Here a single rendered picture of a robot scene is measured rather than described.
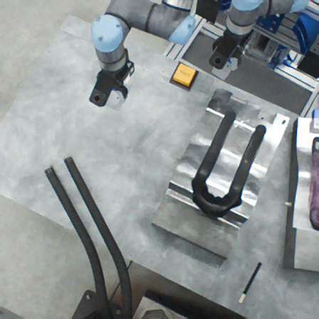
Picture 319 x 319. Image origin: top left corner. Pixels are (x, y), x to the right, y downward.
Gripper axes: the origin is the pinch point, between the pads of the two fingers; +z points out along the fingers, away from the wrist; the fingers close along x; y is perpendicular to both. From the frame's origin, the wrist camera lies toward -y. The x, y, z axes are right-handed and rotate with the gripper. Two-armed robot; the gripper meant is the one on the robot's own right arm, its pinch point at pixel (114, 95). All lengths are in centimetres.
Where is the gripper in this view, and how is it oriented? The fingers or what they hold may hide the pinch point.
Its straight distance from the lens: 134.5
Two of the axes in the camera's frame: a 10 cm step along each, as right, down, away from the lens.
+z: -0.1, 2.7, 9.6
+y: 5.3, -8.1, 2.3
